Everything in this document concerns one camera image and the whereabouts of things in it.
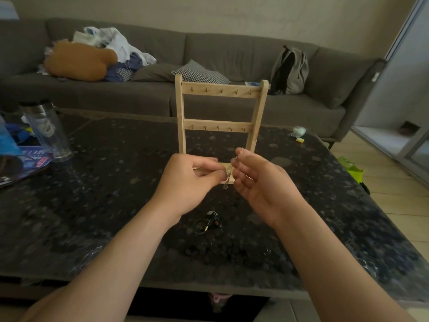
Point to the grey backpack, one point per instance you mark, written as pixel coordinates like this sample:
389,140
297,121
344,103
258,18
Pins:
297,74

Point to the sliding glass door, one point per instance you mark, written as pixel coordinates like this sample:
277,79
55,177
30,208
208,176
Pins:
402,77

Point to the white crumpled garment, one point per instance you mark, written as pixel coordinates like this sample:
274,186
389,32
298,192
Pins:
115,41

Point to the pink item under table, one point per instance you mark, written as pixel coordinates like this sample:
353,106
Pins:
218,298

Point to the grey flat cushion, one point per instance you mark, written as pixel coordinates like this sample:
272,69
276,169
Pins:
152,72

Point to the dark shoe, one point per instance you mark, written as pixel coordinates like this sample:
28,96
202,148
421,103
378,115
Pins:
409,128

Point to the wooden jewelry stand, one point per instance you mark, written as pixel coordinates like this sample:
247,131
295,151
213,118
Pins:
214,90

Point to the blue plastic bottle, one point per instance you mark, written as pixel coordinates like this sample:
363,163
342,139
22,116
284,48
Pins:
8,142

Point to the brown plush toy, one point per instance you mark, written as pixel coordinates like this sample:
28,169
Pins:
77,61

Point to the checkered pillow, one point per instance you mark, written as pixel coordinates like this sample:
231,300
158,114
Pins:
201,73

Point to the small black object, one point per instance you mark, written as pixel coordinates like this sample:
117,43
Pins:
365,188

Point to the green bag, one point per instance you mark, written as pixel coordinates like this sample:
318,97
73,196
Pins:
353,170

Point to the person's left forearm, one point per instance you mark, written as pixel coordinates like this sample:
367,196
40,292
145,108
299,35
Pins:
110,264

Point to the clear plastic tumbler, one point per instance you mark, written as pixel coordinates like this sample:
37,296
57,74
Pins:
48,134

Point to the grey fabric sofa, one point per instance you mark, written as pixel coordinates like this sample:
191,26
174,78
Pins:
234,50

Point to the person's right forearm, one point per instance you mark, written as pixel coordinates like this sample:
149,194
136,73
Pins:
335,268

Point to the blue printed packet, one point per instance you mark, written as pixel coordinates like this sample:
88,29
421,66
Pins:
35,160

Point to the blue crumpled garment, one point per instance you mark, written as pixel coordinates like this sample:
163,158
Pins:
120,73

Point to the person's left hand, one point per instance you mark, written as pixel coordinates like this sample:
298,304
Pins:
184,187

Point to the person's right hand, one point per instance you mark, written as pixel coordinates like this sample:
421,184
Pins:
268,191

